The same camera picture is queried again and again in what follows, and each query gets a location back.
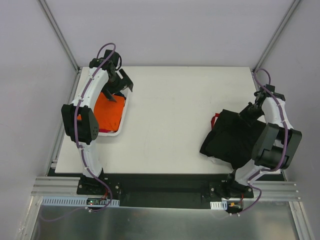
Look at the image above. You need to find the red t shirt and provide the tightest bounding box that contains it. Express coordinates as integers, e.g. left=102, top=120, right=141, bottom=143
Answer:
left=210, top=113, right=220, bottom=130

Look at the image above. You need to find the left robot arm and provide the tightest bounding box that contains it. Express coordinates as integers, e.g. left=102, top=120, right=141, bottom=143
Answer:
left=61, top=49, right=134, bottom=197

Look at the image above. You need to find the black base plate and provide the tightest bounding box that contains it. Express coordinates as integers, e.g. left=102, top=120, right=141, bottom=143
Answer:
left=76, top=173, right=254, bottom=209

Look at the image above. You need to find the left white cable duct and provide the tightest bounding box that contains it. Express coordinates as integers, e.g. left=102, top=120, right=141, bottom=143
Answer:
left=41, top=196, right=120, bottom=208

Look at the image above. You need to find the left aluminium frame post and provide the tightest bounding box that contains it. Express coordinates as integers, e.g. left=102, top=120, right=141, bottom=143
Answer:
left=37, top=0, right=82, bottom=73

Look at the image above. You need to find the aluminium frame post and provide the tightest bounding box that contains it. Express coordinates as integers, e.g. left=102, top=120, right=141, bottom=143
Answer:
left=251, top=0, right=303, bottom=74
left=37, top=0, right=82, bottom=73

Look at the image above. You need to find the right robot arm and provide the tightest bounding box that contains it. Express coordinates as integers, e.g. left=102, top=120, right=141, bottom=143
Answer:
left=222, top=84, right=302, bottom=199

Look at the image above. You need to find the dark navy t shirt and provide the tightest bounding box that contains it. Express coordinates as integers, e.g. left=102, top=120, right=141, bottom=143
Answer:
left=114, top=92, right=127, bottom=99

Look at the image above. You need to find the white cable duct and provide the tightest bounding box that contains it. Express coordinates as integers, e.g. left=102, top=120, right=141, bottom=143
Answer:
left=41, top=196, right=120, bottom=208
left=210, top=201, right=228, bottom=211

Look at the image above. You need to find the black t shirt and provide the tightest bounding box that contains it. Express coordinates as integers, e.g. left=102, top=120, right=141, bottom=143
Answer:
left=199, top=109, right=266, bottom=170

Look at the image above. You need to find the right aluminium frame post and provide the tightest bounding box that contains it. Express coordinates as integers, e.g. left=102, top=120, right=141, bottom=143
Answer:
left=251, top=0, right=303, bottom=74

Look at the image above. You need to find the orange t shirt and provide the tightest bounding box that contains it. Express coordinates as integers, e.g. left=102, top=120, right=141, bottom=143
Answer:
left=93, top=93, right=126, bottom=135

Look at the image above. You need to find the pink t shirt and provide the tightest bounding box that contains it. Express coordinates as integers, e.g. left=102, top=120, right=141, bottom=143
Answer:
left=99, top=128, right=117, bottom=134

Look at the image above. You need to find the right white cable duct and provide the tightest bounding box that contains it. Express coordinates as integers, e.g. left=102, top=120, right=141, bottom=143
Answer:
left=210, top=201, right=228, bottom=211

